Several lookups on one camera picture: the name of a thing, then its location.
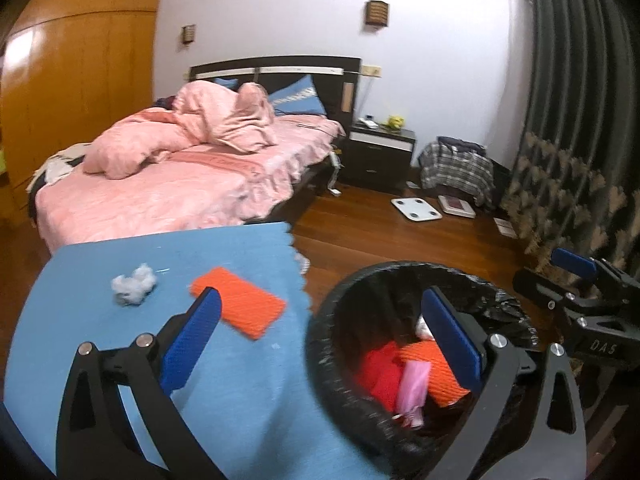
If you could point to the beige wall socket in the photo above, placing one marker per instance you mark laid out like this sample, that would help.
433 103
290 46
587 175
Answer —
371 70

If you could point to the grey crumpled tissue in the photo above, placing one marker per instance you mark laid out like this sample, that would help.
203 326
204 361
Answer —
132 284

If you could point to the blue table cloth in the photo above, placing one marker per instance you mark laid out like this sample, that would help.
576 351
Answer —
240 385

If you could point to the red cloth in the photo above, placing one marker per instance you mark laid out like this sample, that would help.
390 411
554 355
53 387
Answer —
380 375

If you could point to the dark wooden bed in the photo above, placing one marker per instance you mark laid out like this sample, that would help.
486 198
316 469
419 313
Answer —
330 80

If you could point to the dark patterned curtain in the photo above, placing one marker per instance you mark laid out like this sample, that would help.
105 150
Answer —
575 85

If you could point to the wooden wardrobe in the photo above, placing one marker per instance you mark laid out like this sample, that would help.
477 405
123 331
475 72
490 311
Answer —
75 100

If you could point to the small book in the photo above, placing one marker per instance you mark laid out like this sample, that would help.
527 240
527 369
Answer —
505 226

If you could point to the large orange sponge cloth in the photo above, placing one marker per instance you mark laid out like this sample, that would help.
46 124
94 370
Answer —
440 380

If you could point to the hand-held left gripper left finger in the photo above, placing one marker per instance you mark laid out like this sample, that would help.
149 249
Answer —
192 340

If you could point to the white box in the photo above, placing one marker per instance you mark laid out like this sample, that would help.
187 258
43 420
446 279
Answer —
368 122

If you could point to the pink topped bathroom scale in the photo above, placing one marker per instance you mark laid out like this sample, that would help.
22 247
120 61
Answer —
456 205

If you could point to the black and white cloth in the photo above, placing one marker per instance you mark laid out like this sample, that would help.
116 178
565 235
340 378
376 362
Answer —
60 165

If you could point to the black lined trash bin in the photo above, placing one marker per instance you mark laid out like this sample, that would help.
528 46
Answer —
325 360

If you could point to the small blue pillow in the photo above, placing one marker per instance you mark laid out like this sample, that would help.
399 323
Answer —
226 82

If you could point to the dark nightstand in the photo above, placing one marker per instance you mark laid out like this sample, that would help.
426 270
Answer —
375 160

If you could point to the small orange sponge cloth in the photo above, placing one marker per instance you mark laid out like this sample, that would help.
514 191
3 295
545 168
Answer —
240 305

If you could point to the white bathroom scale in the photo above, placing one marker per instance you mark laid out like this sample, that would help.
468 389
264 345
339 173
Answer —
416 209

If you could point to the large wall lamp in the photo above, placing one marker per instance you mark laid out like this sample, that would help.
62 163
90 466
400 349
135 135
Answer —
376 12

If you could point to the pink plastic wrapper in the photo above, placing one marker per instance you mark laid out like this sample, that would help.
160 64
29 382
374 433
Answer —
415 385

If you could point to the yellow toy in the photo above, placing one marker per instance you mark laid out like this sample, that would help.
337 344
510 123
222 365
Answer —
393 122

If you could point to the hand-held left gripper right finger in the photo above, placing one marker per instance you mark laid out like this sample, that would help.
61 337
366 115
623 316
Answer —
450 340

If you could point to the small wall lamp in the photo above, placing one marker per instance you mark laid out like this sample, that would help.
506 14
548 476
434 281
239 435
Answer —
188 34

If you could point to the pink bed sheet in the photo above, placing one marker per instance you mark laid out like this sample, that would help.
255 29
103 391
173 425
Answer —
190 190

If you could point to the large blue pillow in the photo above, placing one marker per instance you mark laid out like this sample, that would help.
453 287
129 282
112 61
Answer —
297 96

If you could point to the plaid bag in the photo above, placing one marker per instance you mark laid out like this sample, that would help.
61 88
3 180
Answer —
455 170

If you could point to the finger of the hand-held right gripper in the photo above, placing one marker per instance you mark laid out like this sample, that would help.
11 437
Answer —
540 285
572 262

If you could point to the pink quilt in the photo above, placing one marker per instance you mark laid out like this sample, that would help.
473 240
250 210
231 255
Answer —
210 120

